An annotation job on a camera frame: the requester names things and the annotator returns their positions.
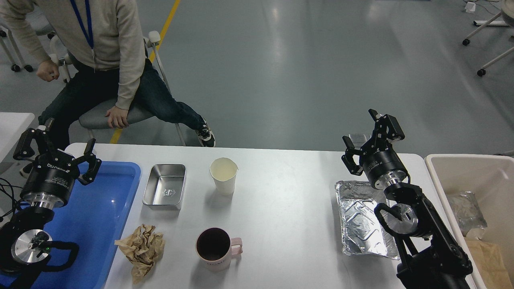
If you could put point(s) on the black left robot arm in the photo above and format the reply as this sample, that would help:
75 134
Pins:
27 250

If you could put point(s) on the beige plastic bin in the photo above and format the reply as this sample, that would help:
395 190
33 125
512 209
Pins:
477 194

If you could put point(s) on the aluminium foil tray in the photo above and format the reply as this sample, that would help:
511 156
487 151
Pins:
361 232

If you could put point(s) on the grey office chair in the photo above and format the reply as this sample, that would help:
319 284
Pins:
112 64

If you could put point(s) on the stainless steel rectangular container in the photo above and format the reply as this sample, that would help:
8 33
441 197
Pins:
165 187

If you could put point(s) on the white side table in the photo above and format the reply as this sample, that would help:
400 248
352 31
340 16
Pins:
11 127

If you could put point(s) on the blue plastic tray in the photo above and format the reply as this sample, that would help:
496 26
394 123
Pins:
94 218

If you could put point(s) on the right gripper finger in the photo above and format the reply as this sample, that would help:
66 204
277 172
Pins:
353 158
386 131

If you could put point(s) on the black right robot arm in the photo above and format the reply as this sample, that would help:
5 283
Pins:
430 257

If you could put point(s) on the clear plastic bag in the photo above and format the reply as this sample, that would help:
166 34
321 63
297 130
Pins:
469 217

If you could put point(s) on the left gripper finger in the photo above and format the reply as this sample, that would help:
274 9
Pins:
88 157
24 150

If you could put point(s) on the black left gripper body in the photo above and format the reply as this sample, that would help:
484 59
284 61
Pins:
51 179

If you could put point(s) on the grey chair far left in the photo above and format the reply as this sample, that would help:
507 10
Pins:
40 25

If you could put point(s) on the metal floor socket plate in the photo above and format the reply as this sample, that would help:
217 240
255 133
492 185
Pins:
359 140

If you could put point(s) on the seated person beige sweater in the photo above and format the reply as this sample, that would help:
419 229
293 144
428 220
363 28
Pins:
67 14

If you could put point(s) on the pink mug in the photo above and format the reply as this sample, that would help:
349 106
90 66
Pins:
216 249

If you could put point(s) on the crumpled brown paper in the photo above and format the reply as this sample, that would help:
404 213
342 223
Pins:
143 248

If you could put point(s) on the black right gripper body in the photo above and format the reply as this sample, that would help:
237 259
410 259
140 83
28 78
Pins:
382 168

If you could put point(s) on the white paper cup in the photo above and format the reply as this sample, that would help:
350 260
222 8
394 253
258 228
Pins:
223 172

